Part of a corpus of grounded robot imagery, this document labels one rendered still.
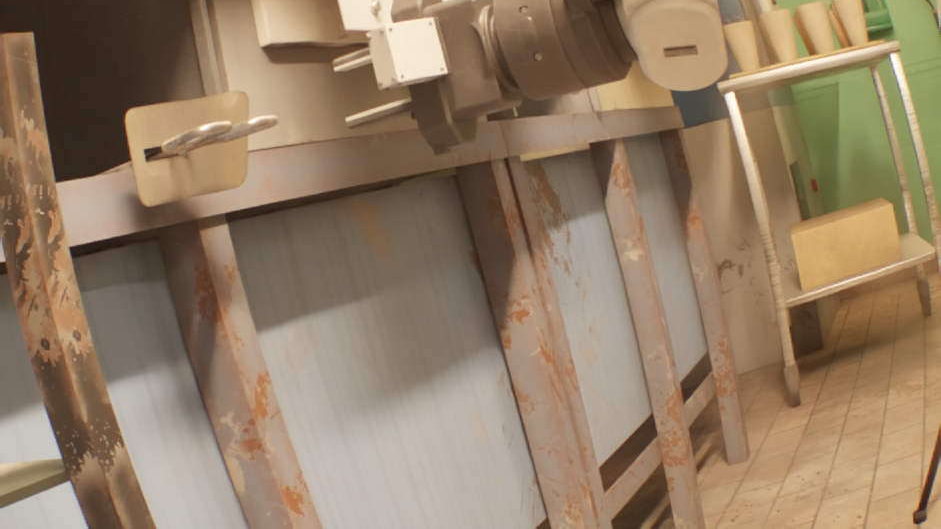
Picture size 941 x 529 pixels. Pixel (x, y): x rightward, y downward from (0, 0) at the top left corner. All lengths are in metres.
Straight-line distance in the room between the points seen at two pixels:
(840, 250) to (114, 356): 2.70
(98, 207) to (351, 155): 0.48
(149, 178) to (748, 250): 3.34
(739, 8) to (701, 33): 3.33
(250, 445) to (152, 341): 0.13
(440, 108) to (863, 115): 4.24
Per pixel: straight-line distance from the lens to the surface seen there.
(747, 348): 4.27
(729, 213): 4.22
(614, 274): 2.39
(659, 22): 0.84
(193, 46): 1.20
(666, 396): 2.44
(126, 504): 0.61
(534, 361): 1.80
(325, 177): 1.35
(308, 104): 1.35
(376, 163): 1.46
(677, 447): 2.46
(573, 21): 0.90
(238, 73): 1.24
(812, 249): 3.52
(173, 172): 1.04
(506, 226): 1.79
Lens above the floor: 0.75
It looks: 1 degrees down
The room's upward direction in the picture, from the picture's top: 15 degrees counter-clockwise
